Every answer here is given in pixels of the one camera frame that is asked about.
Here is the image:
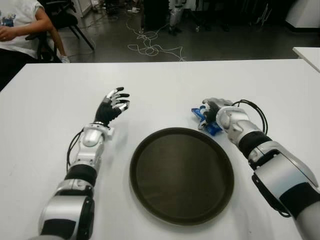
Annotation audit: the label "left robot hand black silver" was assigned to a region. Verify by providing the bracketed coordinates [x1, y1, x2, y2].
[94, 86, 131, 125]

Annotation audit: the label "right robot hand black silver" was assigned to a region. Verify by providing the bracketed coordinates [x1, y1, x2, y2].
[198, 97, 233, 131]

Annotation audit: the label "blue Oreo cookie pack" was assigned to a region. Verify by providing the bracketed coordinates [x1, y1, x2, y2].
[190, 105, 223, 136]

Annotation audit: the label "round dark brown tray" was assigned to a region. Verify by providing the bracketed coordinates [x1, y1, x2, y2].
[129, 126, 235, 225]

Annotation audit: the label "black stand with caster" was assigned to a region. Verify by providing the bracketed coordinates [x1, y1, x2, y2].
[187, 7, 208, 33]

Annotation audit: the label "black office chair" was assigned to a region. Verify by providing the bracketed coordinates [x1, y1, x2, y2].
[24, 0, 96, 63]

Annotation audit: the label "silver humanoid robot legs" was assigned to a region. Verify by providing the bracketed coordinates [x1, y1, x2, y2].
[167, 0, 187, 36]

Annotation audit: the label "white storage unit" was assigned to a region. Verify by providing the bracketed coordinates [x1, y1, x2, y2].
[72, 0, 92, 18]

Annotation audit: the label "black cabinet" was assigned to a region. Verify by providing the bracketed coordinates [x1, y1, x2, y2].
[141, 0, 171, 31]

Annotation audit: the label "white side table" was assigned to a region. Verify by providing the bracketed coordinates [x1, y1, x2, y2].
[291, 46, 320, 73]

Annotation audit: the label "seated person in white shirt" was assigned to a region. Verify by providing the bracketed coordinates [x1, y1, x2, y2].
[0, 0, 71, 91]

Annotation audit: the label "white angled cabinet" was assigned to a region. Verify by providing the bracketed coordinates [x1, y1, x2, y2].
[284, 0, 320, 33]

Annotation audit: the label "tangled white floor cable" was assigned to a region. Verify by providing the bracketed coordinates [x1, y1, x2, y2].
[82, 17, 187, 62]

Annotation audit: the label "folded metal frame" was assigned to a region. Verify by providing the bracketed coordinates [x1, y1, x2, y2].
[254, 2, 272, 26]

